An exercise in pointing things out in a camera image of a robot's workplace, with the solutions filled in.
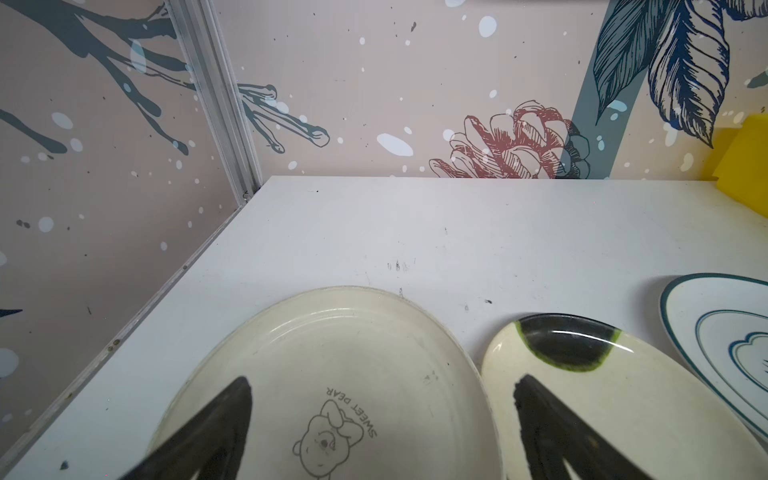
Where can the aluminium frame post left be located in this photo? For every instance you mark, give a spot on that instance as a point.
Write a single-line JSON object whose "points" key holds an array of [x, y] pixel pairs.
{"points": [[203, 46]]}

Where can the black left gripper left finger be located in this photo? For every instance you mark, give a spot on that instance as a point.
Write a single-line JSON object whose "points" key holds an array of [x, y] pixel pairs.
{"points": [[210, 445]]}

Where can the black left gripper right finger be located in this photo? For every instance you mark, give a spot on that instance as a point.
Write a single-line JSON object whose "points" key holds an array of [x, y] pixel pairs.
{"points": [[558, 443]]}

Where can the yellow plastic bin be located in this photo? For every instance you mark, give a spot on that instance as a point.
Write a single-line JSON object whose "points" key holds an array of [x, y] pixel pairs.
{"points": [[738, 163]]}

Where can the cream plate black green patch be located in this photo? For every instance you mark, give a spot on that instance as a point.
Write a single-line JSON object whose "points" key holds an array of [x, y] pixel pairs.
{"points": [[644, 404]]}

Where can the cream bear print plate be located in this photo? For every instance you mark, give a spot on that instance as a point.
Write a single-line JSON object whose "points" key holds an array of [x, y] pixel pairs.
{"points": [[349, 383]]}

